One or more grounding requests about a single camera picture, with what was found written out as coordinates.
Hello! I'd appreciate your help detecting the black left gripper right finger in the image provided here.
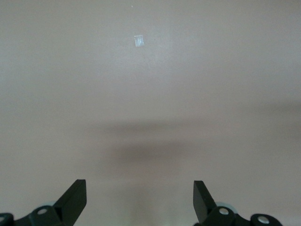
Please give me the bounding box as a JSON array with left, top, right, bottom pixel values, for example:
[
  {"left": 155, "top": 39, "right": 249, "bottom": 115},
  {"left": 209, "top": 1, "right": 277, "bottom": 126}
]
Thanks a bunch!
[{"left": 193, "top": 180, "right": 282, "bottom": 226}]

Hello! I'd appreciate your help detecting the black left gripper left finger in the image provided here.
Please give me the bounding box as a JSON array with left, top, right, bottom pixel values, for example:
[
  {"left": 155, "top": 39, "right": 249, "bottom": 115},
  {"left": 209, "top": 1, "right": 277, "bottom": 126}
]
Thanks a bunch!
[{"left": 0, "top": 179, "right": 87, "bottom": 226}]

